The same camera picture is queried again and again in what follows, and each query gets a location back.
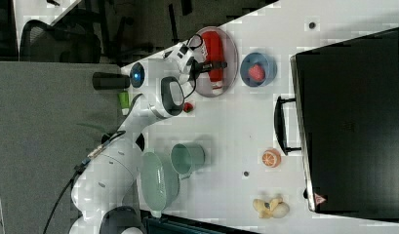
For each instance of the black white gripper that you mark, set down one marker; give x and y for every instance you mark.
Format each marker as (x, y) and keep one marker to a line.
(182, 57)

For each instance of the red ketchup bottle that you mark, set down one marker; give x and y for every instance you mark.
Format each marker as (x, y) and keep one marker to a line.
(212, 52)

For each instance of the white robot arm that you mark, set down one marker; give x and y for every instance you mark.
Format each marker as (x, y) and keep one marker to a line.
(111, 169)

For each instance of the grey round plate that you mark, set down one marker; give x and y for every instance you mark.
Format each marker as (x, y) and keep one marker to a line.
(203, 83)

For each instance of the small strawberry on table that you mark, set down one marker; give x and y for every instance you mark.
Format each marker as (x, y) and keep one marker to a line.
(188, 107)

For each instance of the blue bowl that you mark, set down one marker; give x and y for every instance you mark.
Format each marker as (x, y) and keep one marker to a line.
(267, 62)

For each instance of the strawberry in bowl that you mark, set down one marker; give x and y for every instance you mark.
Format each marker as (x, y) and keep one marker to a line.
(256, 73)

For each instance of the green cup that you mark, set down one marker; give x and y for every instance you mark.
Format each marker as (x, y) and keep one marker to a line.
(124, 102)

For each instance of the green mug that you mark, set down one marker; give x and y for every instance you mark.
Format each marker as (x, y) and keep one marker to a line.
(187, 158)

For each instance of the black cylinder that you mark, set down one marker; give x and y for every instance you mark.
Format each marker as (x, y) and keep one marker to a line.
(110, 81)

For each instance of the black office chair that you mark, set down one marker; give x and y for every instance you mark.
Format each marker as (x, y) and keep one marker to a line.
(73, 41)

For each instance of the orange slice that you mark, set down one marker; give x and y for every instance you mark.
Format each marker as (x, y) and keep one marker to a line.
(271, 158)

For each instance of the green colander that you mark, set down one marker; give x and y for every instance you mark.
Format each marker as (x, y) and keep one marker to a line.
(160, 183)

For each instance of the silver black toaster oven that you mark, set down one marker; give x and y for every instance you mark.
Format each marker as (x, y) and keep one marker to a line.
(347, 102)

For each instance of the peeled banana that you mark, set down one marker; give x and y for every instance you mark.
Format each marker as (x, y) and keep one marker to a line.
(275, 208)

